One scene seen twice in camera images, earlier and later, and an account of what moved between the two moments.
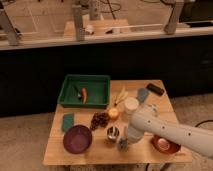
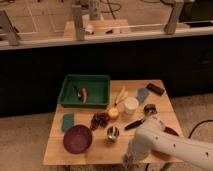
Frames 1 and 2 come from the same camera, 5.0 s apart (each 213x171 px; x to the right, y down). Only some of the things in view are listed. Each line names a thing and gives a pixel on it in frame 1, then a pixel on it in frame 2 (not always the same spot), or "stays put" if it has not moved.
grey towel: (122, 145) -> (126, 160)
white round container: (131, 103) stays put
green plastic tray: (97, 91) stays put
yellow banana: (122, 95) stays put
